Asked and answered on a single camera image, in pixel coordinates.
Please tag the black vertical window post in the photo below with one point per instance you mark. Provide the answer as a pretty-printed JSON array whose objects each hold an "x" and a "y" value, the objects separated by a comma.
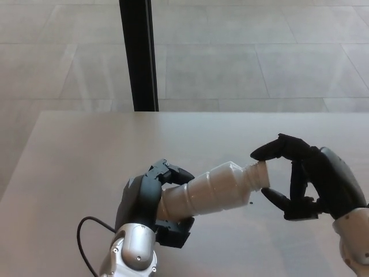
[{"x": 139, "y": 54}]

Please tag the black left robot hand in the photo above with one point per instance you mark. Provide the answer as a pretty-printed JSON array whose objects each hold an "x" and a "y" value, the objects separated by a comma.
[{"x": 138, "y": 199}]

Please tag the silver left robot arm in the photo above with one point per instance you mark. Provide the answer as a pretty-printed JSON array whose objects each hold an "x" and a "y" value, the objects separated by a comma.
[{"x": 132, "y": 251}]

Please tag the white plastic bottle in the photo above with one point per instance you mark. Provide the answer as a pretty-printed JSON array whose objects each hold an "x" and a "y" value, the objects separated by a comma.
[{"x": 213, "y": 190}]

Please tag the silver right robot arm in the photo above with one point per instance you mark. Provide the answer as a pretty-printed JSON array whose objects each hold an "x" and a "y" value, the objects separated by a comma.
[{"x": 354, "y": 233}]

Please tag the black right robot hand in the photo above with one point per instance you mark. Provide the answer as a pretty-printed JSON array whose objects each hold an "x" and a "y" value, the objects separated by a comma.
[{"x": 328, "y": 181}]

